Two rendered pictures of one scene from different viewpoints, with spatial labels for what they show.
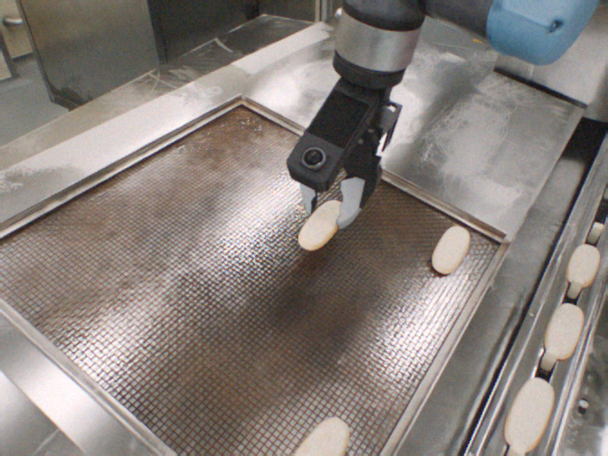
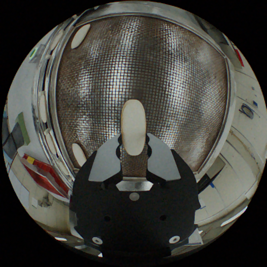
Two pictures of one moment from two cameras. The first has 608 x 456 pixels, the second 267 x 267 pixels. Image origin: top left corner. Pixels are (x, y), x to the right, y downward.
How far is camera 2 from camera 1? 0.48 m
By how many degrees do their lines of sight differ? 20
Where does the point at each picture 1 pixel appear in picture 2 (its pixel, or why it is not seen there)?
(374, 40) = not seen: outside the picture
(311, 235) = (133, 112)
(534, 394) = (43, 115)
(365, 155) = (83, 220)
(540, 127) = not seen: hidden behind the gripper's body
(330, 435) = (76, 40)
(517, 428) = (42, 100)
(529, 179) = not seen: hidden behind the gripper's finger
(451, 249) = (78, 157)
